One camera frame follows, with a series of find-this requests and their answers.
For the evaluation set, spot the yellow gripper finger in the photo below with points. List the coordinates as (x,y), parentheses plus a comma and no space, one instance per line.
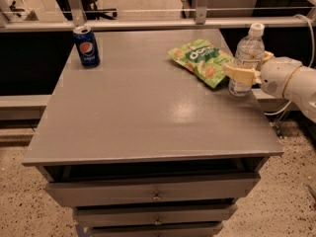
(247,76)
(267,56)

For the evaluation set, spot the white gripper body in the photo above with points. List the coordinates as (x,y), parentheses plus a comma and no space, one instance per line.
(276,75)

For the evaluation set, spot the clear plastic water bottle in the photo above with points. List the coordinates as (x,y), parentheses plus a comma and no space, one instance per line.
(249,54)

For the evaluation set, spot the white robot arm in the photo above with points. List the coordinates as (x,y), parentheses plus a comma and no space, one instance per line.
(300,89)

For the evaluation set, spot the green rice chip bag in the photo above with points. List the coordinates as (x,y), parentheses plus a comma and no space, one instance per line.
(204,59)

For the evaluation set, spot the grey drawer cabinet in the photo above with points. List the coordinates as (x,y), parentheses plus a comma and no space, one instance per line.
(138,115)

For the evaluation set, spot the middle grey drawer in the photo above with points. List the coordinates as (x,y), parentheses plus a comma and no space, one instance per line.
(154,215)

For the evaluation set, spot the grey drawer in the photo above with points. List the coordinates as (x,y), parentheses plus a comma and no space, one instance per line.
(203,229)
(154,215)
(153,190)

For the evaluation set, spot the bottom grey drawer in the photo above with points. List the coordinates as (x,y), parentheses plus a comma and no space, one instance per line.
(203,229)

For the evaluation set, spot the blue Pepsi can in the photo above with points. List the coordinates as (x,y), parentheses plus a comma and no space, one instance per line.
(86,45)

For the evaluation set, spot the top grey drawer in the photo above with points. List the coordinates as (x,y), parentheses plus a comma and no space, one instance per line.
(153,190)

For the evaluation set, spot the metal railing frame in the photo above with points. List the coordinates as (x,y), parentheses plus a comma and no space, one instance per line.
(46,16)

